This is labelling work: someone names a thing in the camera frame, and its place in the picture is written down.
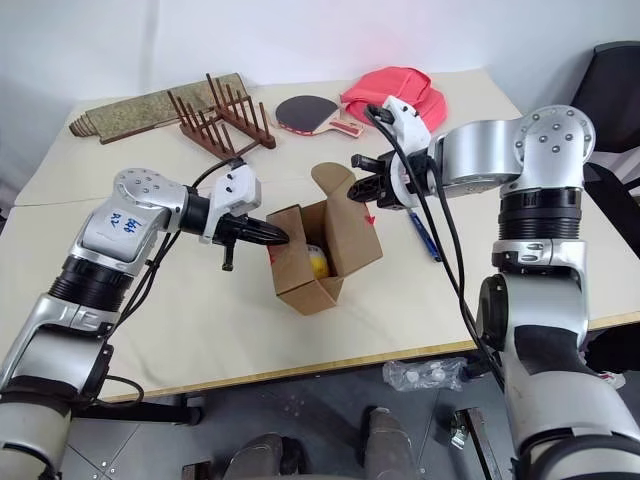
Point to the clear plastic bag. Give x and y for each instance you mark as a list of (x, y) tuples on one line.
[(425, 375)]

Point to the yellow item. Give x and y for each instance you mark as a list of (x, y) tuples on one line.
[(320, 262)]

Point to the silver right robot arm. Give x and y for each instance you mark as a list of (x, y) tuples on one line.
[(540, 250)]

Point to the black table base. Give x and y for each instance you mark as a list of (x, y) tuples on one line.
[(150, 410)]

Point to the dark wooden dish rack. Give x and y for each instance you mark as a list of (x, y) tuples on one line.
[(225, 130)]

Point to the red folded cloth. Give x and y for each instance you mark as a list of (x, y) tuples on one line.
[(395, 82)]

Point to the red white shoe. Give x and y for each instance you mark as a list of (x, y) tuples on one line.
[(611, 378)]

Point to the blue pen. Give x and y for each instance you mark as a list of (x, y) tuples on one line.
[(425, 237)]

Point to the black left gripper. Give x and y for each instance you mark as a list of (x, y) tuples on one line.
[(232, 230)]

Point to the brown cardboard box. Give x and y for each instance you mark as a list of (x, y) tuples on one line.
[(350, 240)]

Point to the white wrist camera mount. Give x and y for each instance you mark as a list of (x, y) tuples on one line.
[(407, 122), (237, 192)]

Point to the black chair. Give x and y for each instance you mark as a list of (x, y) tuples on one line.
[(615, 95)]

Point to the table tennis paddle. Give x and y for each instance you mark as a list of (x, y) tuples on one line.
[(302, 112)]

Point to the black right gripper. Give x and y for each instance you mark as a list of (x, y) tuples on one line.
[(391, 185)]

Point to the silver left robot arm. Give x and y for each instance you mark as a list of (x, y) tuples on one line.
[(100, 260)]

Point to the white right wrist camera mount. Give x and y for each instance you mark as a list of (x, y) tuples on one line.
[(407, 122)]

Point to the rolled green woven mat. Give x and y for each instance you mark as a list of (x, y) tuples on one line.
[(130, 112)]

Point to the dark brown caster stand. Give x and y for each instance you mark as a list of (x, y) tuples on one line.
[(475, 440)]

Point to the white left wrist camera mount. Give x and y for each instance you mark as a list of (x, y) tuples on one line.
[(237, 192)]

